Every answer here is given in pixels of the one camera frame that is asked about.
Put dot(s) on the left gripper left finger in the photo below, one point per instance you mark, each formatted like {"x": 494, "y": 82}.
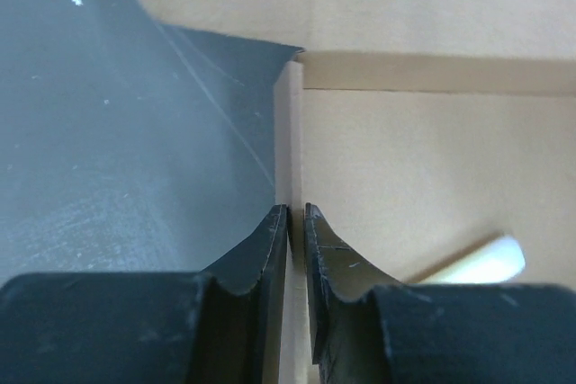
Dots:
{"x": 237, "y": 336}

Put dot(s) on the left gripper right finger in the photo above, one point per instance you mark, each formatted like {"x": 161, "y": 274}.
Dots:
{"x": 346, "y": 330}

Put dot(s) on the brown cardboard box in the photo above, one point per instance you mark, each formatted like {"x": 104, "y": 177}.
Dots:
{"x": 420, "y": 128}

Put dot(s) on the yellow highlighter pen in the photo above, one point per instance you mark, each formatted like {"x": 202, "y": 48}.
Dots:
{"x": 497, "y": 259}

